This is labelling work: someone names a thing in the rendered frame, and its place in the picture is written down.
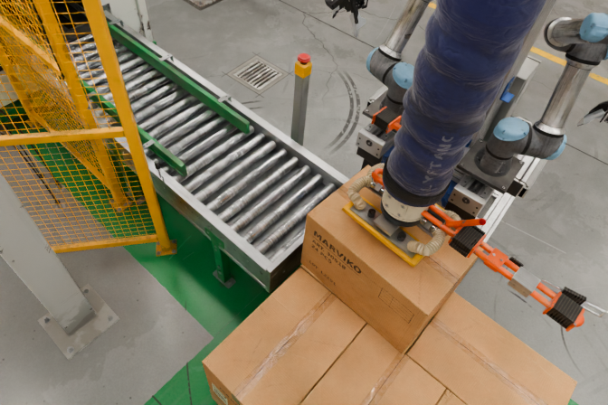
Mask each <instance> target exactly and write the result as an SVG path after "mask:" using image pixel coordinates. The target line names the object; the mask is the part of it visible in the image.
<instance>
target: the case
mask: <svg viewBox="0 0 608 405"><path fill-rule="evenodd" d="M370 168H372V167H371V166H370V165H367V166H366V167H365V168H363V169H362V170H361V171H360V172H358V173H357V174H356V175H354V176H353V177H352V178H351V179H349V180H348V181H347V182H346V183H345V184H343V185H342V186H341V187H339V188H338V189H337V190H336V191H334V192H333V193H332V194H331V195H330V196H329V197H328V198H326V199H325V200H324V201H323V202H321V203H320V204H319V205H318V206H316V207H315V208H314V209H313V210H311V211H310V212H309V213H307V219H306V225H305V232H304V239H303V246H302V253H301V260H300V263H301V264H302V265H304V266H305V267H306V268H307V269H308V270H309V271H310V272H311V273H312V274H314V275H315V276H316V277H317V278H318V279H319V280H320V281H321V282H323V283H324V284H325V285H326V286H327V287H328V288H329V289H330V290H332V291H333V292H334V293H335V294H336V295H337V296H338V297H339V298H340V299H342V300H343V301H344V302H345V303H346V304H347V305H348V306H349V307H351V308H352V309H353V310H354V311H355V312H356V313H357V314H358V315H359V316H361V317H362V318H363V319H364V320H365V321H366V322H367V323H368V324H369V325H371V326H372V327H373V328H374V329H375V330H376V331H377V332H378V333H379V334H380V335H381V336H383V338H384V339H385V340H386V341H388V342H389V343H390V344H391V345H392V346H393V347H394V348H395V349H396V350H398V351H399V352H400V353H404V351H405V350H406V349H407V348H408V346H409V345H410V344H411V343H412V341H413V340H414V339H415V338H416V336H417V335H418V334H419V333H420V332H421V331H422V330H423V329H424V328H425V326H426V325H427V324H428V323H429V321H430V320H431V319H432V318H433V316H434V315H435V314H436V313H437V312H438V310H439V309H440V308H441V307H442V305H443V304H444V303H445V302H446V300H447V299H448V298H449V297H450V296H451V294H452V293H453V292H454V290H455V289H456V287H457V286H458V285H459V284H460V283H461V281H462V280H463V278H464V277H465V276H466V274H467V273H468V271H469V270H470V268H471V267H472V265H473V264H474V263H475V261H476V260H477V258H478V256H476V255H475V254H474V253H472V255H471V256H470V257H469V258H467V257H466V258H465V257H464V256H462V255H461V254H460V253H459V252H458V251H457V250H455V249H454V248H452V247H451V246H450V245H449V243H448V241H449V240H450V238H451V236H450V235H447V236H445V242H444V243H443V244H442V246H441V247H440V249H439V250H438V251H436V252H435V253H433V255H430V256H429V257H428V256H424V257H423V258H422V259H421V261H420V262H419V263H418V264H417V265H416V266H415V267H412V266H411V265H409V264H408V263H407V262H406V261H404V260H403V259H402V258H401V257H399V256H398V255H397V254H396V253H394V252H393V251H392V250H390V249H389V248H388V247H387V246H385V245H384V243H383V242H381V241H380V240H379V239H377V238H376V237H375V236H374V235H373V234H371V233H370V232H369V231H367V230H366V229H365V228H364V227H362V226H361V225H360V224H359V223H357V222H356V221H355V220H353V219H352V218H351V217H350V216H348V215H347V214H346V213H345V212H343V211H342V208H343V207H344V206H345V205H346V204H348V203H349V202H350V198H348V194H347V192H348V188H349V187H350V185H351V184H352V183H353V182H354V181H355V180H356V179H358V178H361V177H362V176H363V177H364V176H366V175H367V172H368V171H369V169H370ZM359 194H360V195H361V196H363V197H364V198H365V199H367V200H368V201H369V202H370V203H372V204H373V205H374V206H375V207H376V208H377V209H379V210H380V211H381V208H380V202H381V200H382V199H381V198H379V197H378V196H377V195H375V194H374V193H372V192H371V191H370V190H368V189H367V188H366V187H364V188H362V189H361V190H360V192H359ZM403 228H404V229H405V230H407V231H408V232H409V233H411V234H412V235H413V236H414V237H415V238H416V239H418V240H419V241H420V242H422V243H423V244H425V245H426V244H427V243H428V242H430V241H431V239H432V237H431V236H430V235H428V234H427V233H426V232H424V231H423V230H421V229H420V228H419V227H417V226H416V225H415V226H413V227H403Z"/></svg>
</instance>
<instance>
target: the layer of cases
mask: <svg viewBox="0 0 608 405"><path fill-rule="evenodd" d="M430 321H431V322H430ZM430 321H429V322H430V323H428V324H427V325H426V326H425V329H423V330H422V331H421V332H420V333H419V334H418V335H417V336H416V338H415V339H414V340H413V341H412V343H411V344H410V345H409V346H408V348H407V349H406V350H405V351H404V353H400V352H399V351H398V350H396V349H395V348H394V347H393V346H392V345H391V344H390V343H389V342H388V341H386V340H385V339H384V338H383V336H381V335H380V334H379V333H378V332H377V331H376V330H375V329H374V328H373V327H372V326H371V325H369V324H368V323H367V322H366V321H365V320H364V319H363V318H362V317H361V316H359V315H358V314H357V313H356V312H355V311H354V310H353V309H352V308H351V307H349V306H348V305H347V304H346V303H345V302H344V301H343V300H342V299H340V298H339V297H338V296H337V295H336V294H335V293H334V292H333V291H332V290H330V289H329V288H328V287H327V286H326V285H325V284H324V283H323V282H321V281H320V280H319V279H318V278H317V277H316V276H315V275H314V274H312V273H311V272H310V271H309V270H308V269H307V268H306V267H305V266H304V265H301V266H300V267H299V268H298V269H297V270H296V271H295V272H294V273H293V274H291V275H290V276H289V277H288V278H287V279H286V280H285V281H284V282H283V283H282V284H281V285H280V286H279V287H278V288H277V289H276V290H275V291H274V292H273V293H272V294H271V295H270V296H269V297H268V298H267V299H266V300H265V301H264V302H262V303H261V304H260V305H259V306H258V307H257V308H256V309H255V310H254V311H253V312H252V313H251V314H250V315H249V316H248V317H247V318H246V319H245V320H244V321H243V322H242V323H241V324H240V325H239V326H238V327H237V328H236V329H235V330H233V331H232V332H231V333H230V334H229V335H228V336H227V337H226V338H225V339H224V340H223V341H222V342H221V343H220V344H219V345H218V346H217V347H216V348H215V349H214V350H213V351H212V352H211V353H210V354H209V355H208V356H207V357H206V358H204V359H203V360H202V363H203V366H204V371H205V374H206V378H207V380H208V383H209V387H210V390H211V391H212V392H213V393H214V395H215V396H216V397H217V398H218V399H219V400H220V401H221V402H222V403H223V404H224V405H567V404H568V402H569V401H570V398H571V396H572V394H573V392H574V390H575V386H576V384H577V381H575V380H574V379H573V378H571V377H570V376H569V375H567V374H566V373H564V372H563V371H561V370H560V369H559V368H557V367H556V366H555V365H553V364H552V363H551V362H550V361H548V360H547V359H546V358H544V357H543V356H542V355H540V354H539V353H537V352H536V351H534V350H533V349H532V348H530V347H529V346H528V345H526V344H524V343H523V342H522V341H520V340H519V339H518V338H516V336H514V335H513V334H511V333H510V332H509V331H507V330H506V329H505V328H503V327H502V326H501V325H499V324H497V323H496V322H495V321H493V320H492V319H491V318H489V317H488V316H486V315H485V314H483V313H482V312H481V311H479V309H478V308H476V307H475V306H473V305H472V304H470V303H469V302H468V301H466V300H465V299H464V298H462V297H461V296H459V295H458V294H456V293H455V292H453V293H452V294H451V296H450V297H449V298H448V299H447V300H446V302H445V303H444V304H443V305H442V307H441V308H440V309H439V310H438V312H437V313H436V314H435V316H434V317H433V319H431V320H430ZM419 335H420V336H419ZM417 338H418V339H417ZM416 339H417V340H416ZM412 345H413V346H412ZM410 348H411V349H410ZM409 349H410V350H409ZM407 352H408V353H407Z"/></svg>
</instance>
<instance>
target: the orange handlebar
mask: <svg viewBox="0 0 608 405"><path fill-rule="evenodd" d="M400 127H401V125H399V124H398V123H396V122H395V123H394V124H393V129H395V130H396V131H398V129H399V128H400ZM378 174H381V175H383V169H382V168H376V169H375V170H374V171H373V172H372V177H373V179H374V180H375V181H377V182H378V183H379V184H381V185H382V186H384V184H383V179H382V178H381V177H380V176H378ZM428 209H430V210H432V211H433V212H435V213H437V214H438V215H439V216H440V217H442V218H443V219H444V220H446V221H454V219H452V218H451V217H449V216H448V215H447V214H445V213H444V212H442V211H441V210H439V209H438V208H437V207H435V206H434V205H431V206H430V207H429V208H428ZM421 215H422V216H423V217H425V218H426V219H427V220H429V221H430V222H432V223H433V224H434V225H436V226H437V227H439V228H440V229H441V230H443V231H444V232H446V233H447V234H448V235H450V236H452V234H453V233H454V232H455V231H453V230H452V229H450V228H449V227H448V226H446V225H445V224H444V223H442V222H441V221H439V220H438V219H436V218H435V217H434V216H432V215H431V214H430V213H428V212H427V211H423V212H422V213H421ZM480 247H481V248H483V249H484V250H486V251H487V252H488V253H489V255H488V256H487V255H486V254H485V253H483V252H482V251H480V250H479V249H475V250H474V251H473V253H474V254H475V255H476V256H478V257H479V258H480V259H482V260H483V261H484V262H483V263H484V264H485V265H486V266H488V267H489V268H491V269H492V270H493V271H495V272H497V271H498V272H499V273H500V274H502V275H503V276H504V277H506V278H507V279H509V280H511V279H512V278H513V276H514V275H513V274H512V273H510V272H509V271H507V270H506V269H505V268H503V267H502V265H503V264H504V265H506V266H507V267H509V268H510V269H512V270H513V271H514V272H517V271H518V269H519V266H517V265H516V264H515V263H513V262H512V261H510V260H509V259H508V256H507V255H506V254H504V253H503V252H501V251H500V250H498V249H497V248H495V249H493V248H492V247H491V246H490V245H488V244H487V243H486V242H484V241H483V242H482V243H481V244H480ZM537 289H539V290H540V291H542V292H543V293H544V294H546V295H547V296H548V297H550V298H552V299H554V298H555V296H556V293H555V292H553V291H552V290H551V289H549V288H548V287H546V286H545V285H543V284H542V283H541V282H539V284H538V285H537ZM529 295H531V296H532V297H533V298H534V299H535V300H537V301H538V302H539V303H541V304H542V305H543V306H545V307H549V305H550V304H551V302H550V301H548V300H547V299H546V298H544V297H543V296H541V295H540V294H539V293H537V292H536V291H535V290H534V291H533V293H531V294H529ZM583 323H584V315H582V317H581V319H580V320H579V322H578V324H577V325H576V326H575V327H578V326H581V325H583Z"/></svg>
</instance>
